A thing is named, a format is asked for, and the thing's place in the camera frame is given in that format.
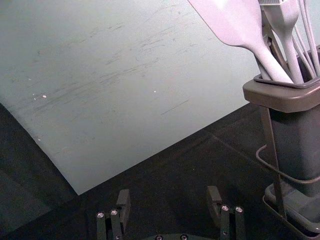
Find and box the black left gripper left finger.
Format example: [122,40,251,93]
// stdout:
[96,188,132,240]

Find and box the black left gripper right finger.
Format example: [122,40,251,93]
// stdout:
[206,185,246,240]

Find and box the black table cloth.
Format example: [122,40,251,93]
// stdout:
[0,98,320,240]

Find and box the black rack with steel bars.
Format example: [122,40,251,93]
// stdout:
[254,104,320,240]

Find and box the grey drip tray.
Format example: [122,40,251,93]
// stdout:
[263,181,320,238]

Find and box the grey utensil holder box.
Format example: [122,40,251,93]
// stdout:
[242,79,320,198]

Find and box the grey narrow spatula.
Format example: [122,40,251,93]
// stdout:
[249,48,273,81]

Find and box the dark holder insert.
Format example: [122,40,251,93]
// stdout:
[253,44,320,90]

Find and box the grey wide spatula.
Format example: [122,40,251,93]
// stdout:
[187,0,295,85]

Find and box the grey basting brush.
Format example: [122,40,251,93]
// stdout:
[258,0,305,84]

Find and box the plain pale wall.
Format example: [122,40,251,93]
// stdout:
[0,0,320,196]

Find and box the grey wire whisk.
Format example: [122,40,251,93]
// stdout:
[293,0,320,77]

